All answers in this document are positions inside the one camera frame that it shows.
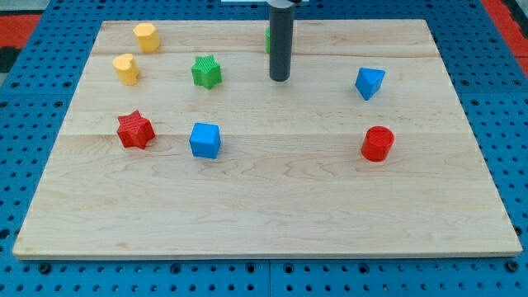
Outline yellow heart block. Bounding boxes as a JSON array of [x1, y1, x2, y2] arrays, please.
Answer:
[[112, 54, 139, 86]]

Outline green block behind rod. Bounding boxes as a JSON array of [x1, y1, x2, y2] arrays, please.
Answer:
[[265, 27, 271, 54]]

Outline light wooden board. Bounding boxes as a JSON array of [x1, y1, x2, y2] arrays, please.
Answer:
[[12, 19, 522, 260]]

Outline red cylinder block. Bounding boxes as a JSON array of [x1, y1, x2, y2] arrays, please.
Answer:
[[361, 125, 395, 162]]

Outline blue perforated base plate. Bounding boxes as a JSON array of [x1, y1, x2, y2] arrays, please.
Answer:
[[1, 0, 527, 296]]

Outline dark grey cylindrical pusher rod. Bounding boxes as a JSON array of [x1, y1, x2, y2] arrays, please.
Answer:
[[267, 0, 295, 82]]

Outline yellow hexagon block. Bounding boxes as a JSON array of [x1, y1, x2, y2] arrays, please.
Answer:
[[133, 22, 161, 53]]

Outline blue triangular prism block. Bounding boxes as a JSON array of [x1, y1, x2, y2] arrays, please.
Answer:
[[355, 68, 386, 101]]

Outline red star block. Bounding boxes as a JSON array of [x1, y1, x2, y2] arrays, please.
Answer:
[[116, 110, 156, 149]]

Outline green star block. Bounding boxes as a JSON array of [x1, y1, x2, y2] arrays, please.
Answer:
[[191, 54, 223, 90]]

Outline blue cube block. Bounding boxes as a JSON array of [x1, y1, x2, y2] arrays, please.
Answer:
[[189, 123, 221, 158]]

